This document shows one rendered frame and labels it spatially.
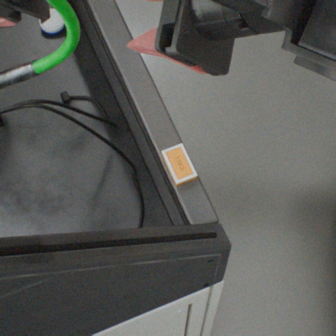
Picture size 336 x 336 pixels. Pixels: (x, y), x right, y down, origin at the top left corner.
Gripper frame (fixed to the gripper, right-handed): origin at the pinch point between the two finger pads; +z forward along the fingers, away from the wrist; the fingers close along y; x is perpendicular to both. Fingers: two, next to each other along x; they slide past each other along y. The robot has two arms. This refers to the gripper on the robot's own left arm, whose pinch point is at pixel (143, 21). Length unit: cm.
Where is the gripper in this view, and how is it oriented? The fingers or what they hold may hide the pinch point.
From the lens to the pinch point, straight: 83.0
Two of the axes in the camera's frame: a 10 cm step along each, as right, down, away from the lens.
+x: 7.2, 2.5, 6.5
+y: -1.8, 9.7, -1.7
